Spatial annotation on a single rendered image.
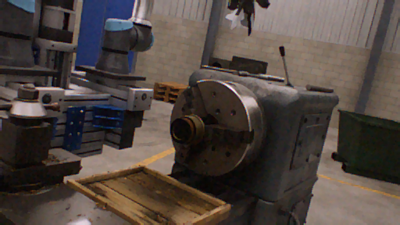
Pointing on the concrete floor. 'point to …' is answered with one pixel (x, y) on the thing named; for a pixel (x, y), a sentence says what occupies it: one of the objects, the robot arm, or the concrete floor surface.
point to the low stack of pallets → (168, 91)
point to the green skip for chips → (369, 146)
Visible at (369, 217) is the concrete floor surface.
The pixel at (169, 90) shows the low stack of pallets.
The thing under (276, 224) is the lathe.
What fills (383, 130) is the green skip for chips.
